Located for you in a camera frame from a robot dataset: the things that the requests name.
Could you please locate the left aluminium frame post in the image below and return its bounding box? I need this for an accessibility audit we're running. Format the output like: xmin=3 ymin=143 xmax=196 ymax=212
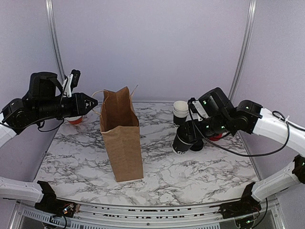
xmin=45 ymin=0 xmax=65 ymax=82

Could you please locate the red ribbed plastic cup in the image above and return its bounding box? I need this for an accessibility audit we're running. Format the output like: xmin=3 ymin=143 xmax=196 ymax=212
xmin=208 ymin=134 xmax=223 ymax=141

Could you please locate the orange white ceramic bowl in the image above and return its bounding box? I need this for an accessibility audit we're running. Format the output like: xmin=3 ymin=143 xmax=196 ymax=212
xmin=66 ymin=116 xmax=83 ymax=125

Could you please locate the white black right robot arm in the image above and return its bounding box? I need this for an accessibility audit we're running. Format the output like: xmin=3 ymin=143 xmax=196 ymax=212
xmin=172 ymin=87 xmax=305 ymax=219

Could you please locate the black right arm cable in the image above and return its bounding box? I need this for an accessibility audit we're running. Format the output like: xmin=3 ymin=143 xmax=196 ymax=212
xmin=188 ymin=100 xmax=305 ymax=157

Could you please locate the brown paper bag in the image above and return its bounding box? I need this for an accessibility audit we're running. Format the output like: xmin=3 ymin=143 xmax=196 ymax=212
xmin=100 ymin=87 xmax=143 ymax=182

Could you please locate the aluminium frame post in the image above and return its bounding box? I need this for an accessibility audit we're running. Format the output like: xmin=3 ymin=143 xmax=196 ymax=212
xmin=45 ymin=0 xmax=65 ymax=82
xmin=228 ymin=0 xmax=257 ymax=101

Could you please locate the single black paper cup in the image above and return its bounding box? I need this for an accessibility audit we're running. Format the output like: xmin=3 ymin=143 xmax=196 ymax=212
xmin=172 ymin=134 xmax=195 ymax=155

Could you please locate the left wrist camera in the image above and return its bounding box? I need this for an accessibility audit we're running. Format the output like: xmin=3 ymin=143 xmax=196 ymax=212
xmin=62 ymin=69 xmax=81 ymax=97

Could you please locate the right aluminium frame post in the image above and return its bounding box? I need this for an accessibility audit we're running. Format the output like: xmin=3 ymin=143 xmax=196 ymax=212
xmin=228 ymin=0 xmax=257 ymax=101

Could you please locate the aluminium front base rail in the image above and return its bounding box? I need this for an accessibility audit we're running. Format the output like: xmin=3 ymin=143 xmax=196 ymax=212
xmin=8 ymin=198 xmax=287 ymax=229

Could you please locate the stack of black paper cups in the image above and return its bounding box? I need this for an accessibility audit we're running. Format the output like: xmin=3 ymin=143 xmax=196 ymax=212
xmin=173 ymin=101 xmax=189 ymax=127

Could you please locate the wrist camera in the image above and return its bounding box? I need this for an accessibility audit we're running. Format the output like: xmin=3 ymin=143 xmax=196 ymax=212
xmin=62 ymin=69 xmax=81 ymax=97
xmin=188 ymin=97 xmax=209 ymax=121

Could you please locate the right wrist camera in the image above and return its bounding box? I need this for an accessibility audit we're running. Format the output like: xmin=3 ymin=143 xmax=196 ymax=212
xmin=188 ymin=97 xmax=209 ymax=121

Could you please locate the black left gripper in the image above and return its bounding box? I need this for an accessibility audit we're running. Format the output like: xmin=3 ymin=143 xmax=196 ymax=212
xmin=35 ymin=92 xmax=98 ymax=121

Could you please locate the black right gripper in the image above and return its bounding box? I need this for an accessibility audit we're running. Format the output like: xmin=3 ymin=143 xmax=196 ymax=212
xmin=181 ymin=115 xmax=232 ymax=142

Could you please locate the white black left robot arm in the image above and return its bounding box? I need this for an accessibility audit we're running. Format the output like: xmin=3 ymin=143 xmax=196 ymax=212
xmin=0 ymin=69 xmax=98 ymax=218

